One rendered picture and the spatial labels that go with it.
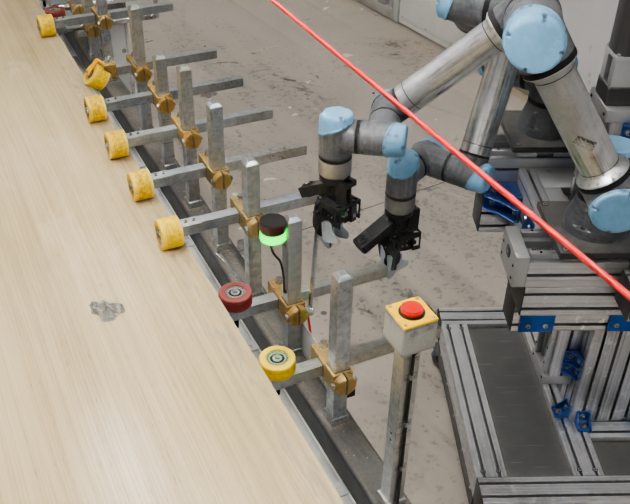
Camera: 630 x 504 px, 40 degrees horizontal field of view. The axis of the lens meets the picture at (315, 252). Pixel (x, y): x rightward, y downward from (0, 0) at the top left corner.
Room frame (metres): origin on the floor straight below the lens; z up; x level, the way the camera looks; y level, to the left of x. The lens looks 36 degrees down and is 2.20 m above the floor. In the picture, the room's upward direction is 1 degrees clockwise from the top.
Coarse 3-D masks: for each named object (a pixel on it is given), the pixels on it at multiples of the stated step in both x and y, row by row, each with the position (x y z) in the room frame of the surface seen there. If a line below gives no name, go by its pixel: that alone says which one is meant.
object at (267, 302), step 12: (372, 264) 1.79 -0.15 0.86; (384, 264) 1.80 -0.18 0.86; (360, 276) 1.75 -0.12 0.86; (372, 276) 1.76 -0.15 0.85; (384, 276) 1.78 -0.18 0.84; (324, 288) 1.70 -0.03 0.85; (252, 300) 1.64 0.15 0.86; (264, 300) 1.64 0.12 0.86; (276, 300) 1.64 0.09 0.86; (228, 312) 1.59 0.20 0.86; (240, 312) 1.60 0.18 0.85; (252, 312) 1.62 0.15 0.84
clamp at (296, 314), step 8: (272, 280) 1.71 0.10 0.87; (272, 288) 1.68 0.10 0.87; (280, 288) 1.67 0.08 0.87; (280, 296) 1.64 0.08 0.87; (280, 304) 1.63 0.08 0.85; (296, 304) 1.61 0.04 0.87; (304, 304) 1.62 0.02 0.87; (280, 312) 1.63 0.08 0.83; (288, 312) 1.60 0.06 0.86; (296, 312) 1.59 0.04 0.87; (304, 312) 1.60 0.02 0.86; (288, 320) 1.59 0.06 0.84; (296, 320) 1.59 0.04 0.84; (304, 320) 1.60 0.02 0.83
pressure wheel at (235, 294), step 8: (224, 288) 1.62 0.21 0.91; (232, 288) 1.63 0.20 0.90; (240, 288) 1.63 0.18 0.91; (248, 288) 1.63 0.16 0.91; (224, 296) 1.59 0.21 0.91; (232, 296) 1.60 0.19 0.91; (240, 296) 1.60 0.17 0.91; (248, 296) 1.60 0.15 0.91; (224, 304) 1.58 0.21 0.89; (232, 304) 1.57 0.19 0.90; (240, 304) 1.58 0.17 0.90; (248, 304) 1.59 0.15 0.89; (232, 312) 1.57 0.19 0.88
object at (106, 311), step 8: (96, 304) 1.55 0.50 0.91; (104, 304) 1.54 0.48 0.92; (112, 304) 1.55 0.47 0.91; (120, 304) 1.55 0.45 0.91; (96, 312) 1.52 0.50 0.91; (104, 312) 1.52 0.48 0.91; (112, 312) 1.53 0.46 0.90; (120, 312) 1.53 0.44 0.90; (104, 320) 1.50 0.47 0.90; (112, 320) 1.50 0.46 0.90
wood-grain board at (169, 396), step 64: (0, 0) 3.50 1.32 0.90; (0, 64) 2.88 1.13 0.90; (64, 64) 2.89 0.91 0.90; (0, 128) 2.40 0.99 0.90; (64, 128) 2.41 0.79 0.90; (0, 192) 2.03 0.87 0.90; (64, 192) 2.04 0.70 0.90; (128, 192) 2.05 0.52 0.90; (0, 256) 1.74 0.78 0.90; (64, 256) 1.74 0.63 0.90; (128, 256) 1.75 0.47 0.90; (192, 256) 1.76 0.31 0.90; (0, 320) 1.50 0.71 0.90; (64, 320) 1.50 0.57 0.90; (128, 320) 1.51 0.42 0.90; (192, 320) 1.51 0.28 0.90; (0, 384) 1.29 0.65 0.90; (64, 384) 1.30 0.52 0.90; (128, 384) 1.30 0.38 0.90; (192, 384) 1.31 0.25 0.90; (256, 384) 1.31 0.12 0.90; (0, 448) 1.12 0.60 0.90; (64, 448) 1.13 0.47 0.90; (128, 448) 1.13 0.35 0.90; (192, 448) 1.13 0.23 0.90; (256, 448) 1.14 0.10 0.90
